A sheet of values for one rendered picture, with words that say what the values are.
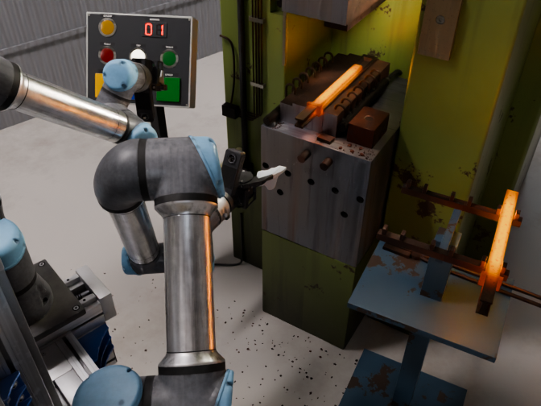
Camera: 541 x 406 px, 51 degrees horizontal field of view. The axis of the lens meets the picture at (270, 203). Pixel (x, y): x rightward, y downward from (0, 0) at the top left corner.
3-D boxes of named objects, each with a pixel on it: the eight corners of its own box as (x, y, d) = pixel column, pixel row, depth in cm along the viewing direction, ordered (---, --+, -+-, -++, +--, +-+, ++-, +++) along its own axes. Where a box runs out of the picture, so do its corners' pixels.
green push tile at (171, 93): (179, 102, 177) (180, 77, 175) (156, 101, 177) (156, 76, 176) (180, 102, 178) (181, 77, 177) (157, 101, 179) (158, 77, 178)
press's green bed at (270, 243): (344, 350, 222) (355, 268, 192) (262, 311, 237) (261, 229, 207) (396, 263, 259) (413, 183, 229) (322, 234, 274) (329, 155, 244)
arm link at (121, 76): (93, 84, 133) (109, 51, 131) (110, 85, 144) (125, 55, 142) (122, 100, 133) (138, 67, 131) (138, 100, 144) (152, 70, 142)
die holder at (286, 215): (356, 267, 192) (371, 162, 163) (261, 229, 207) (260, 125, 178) (413, 182, 229) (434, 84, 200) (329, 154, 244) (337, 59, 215)
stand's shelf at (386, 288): (494, 363, 143) (496, 358, 142) (346, 307, 157) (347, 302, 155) (512, 284, 163) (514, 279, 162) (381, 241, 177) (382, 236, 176)
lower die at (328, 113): (335, 138, 173) (337, 113, 168) (279, 119, 181) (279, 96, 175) (387, 82, 201) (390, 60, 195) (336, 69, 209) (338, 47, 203)
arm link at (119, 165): (70, 182, 95) (125, 287, 138) (136, 179, 96) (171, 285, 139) (76, 127, 101) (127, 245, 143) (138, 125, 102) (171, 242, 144)
